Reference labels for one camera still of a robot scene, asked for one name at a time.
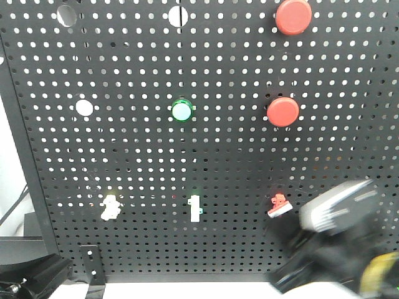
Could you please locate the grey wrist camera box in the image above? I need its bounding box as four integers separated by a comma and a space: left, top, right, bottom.
299, 179, 380, 235

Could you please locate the yellow toggle switch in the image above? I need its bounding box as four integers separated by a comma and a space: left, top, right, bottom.
100, 194, 123, 221

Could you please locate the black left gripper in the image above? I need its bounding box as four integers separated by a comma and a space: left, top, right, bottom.
1, 254, 73, 298

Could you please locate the red toggle switch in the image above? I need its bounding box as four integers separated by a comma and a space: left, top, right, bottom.
267, 194, 293, 218

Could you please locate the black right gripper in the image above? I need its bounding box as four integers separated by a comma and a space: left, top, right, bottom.
269, 218, 398, 296

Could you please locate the black electronics box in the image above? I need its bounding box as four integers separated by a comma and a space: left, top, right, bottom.
1, 212, 59, 265

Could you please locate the upper red mushroom button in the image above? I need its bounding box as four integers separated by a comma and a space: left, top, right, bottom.
275, 0, 312, 36

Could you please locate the red mushroom button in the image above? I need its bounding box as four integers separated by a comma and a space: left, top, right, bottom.
266, 97, 299, 127
275, 0, 312, 36

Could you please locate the green-white toggle switch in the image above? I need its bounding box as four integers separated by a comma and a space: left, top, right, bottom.
187, 195, 203, 223

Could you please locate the left black clamp bracket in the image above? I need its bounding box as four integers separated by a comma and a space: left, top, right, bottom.
80, 245, 106, 299

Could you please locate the lower red mushroom button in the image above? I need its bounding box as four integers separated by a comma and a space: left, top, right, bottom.
266, 97, 299, 127

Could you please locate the green round push button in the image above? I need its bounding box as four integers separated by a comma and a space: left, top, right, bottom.
171, 98, 194, 122

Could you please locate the black perforated pegboard panel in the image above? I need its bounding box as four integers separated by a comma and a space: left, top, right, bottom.
1, 1, 398, 282

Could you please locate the white height-adjustable table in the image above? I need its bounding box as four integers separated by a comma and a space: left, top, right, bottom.
103, 282, 360, 299

